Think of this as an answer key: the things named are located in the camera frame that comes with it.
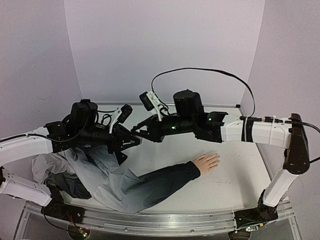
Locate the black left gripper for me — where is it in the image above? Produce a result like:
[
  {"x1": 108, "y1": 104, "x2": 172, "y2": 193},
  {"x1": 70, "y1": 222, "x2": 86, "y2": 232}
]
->
[{"x1": 77, "y1": 125, "x2": 139, "y2": 155}]

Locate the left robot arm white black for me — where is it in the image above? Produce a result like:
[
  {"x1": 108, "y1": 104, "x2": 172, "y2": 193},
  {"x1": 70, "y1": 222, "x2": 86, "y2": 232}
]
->
[{"x1": 0, "y1": 99, "x2": 141, "y2": 219}]

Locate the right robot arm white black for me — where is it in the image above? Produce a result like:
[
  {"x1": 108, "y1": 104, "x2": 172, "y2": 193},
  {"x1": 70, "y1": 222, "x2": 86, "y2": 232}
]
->
[{"x1": 131, "y1": 89, "x2": 310, "y2": 207}]

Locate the grey black jacket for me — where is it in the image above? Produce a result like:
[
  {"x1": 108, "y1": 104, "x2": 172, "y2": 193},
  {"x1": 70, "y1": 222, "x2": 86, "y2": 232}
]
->
[{"x1": 31, "y1": 145, "x2": 201, "y2": 214}]

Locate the mannequin hand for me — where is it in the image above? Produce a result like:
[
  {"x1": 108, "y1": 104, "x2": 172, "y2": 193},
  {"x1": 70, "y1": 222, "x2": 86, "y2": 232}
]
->
[{"x1": 193, "y1": 153, "x2": 220, "y2": 175}]

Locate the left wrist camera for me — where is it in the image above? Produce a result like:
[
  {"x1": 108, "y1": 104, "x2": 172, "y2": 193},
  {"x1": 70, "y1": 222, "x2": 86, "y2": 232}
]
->
[{"x1": 109, "y1": 104, "x2": 133, "y2": 134}]

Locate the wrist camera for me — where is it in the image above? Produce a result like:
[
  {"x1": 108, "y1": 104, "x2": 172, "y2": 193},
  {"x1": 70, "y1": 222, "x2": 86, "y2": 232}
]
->
[
  {"x1": 109, "y1": 104, "x2": 133, "y2": 134},
  {"x1": 139, "y1": 91, "x2": 166, "y2": 122}
]

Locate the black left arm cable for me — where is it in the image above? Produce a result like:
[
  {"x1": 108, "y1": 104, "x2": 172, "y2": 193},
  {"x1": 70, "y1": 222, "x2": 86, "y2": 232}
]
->
[{"x1": 99, "y1": 113, "x2": 115, "y2": 126}]

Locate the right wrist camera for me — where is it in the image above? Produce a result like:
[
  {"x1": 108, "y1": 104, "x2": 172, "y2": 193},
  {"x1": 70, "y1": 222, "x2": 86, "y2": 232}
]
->
[{"x1": 139, "y1": 91, "x2": 166, "y2": 122}]

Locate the aluminium back table rail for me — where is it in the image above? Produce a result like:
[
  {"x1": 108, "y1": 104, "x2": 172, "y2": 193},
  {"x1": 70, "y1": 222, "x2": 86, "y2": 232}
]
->
[{"x1": 83, "y1": 101, "x2": 241, "y2": 109}]

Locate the aluminium table rail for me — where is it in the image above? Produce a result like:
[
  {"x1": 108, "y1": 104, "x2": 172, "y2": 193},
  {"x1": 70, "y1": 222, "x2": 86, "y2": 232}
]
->
[
  {"x1": 256, "y1": 143, "x2": 282, "y2": 181},
  {"x1": 83, "y1": 101, "x2": 241, "y2": 109}
]

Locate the aluminium front rail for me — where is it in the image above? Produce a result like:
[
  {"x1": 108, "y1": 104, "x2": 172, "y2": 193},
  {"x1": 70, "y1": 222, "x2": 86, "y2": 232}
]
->
[{"x1": 67, "y1": 198, "x2": 236, "y2": 237}]

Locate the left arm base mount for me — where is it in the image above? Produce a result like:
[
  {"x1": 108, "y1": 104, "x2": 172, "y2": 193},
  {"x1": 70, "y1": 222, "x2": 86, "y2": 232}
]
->
[{"x1": 41, "y1": 188, "x2": 91, "y2": 240}]

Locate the black right camera cable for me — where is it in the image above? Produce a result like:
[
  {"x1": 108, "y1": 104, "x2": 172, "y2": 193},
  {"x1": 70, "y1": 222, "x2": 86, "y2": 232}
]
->
[{"x1": 150, "y1": 66, "x2": 256, "y2": 118}]

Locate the aluminium right table rail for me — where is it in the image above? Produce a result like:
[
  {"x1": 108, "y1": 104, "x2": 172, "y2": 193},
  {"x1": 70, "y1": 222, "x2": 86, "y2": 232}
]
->
[{"x1": 256, "y1": 143, "x2": 282, "y2": 181}]

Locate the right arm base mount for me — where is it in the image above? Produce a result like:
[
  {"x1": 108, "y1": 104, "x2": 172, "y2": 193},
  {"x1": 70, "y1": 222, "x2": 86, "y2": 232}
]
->
[{"x1": 234, "y1": 190, "x2": 279, "y2": 230}]

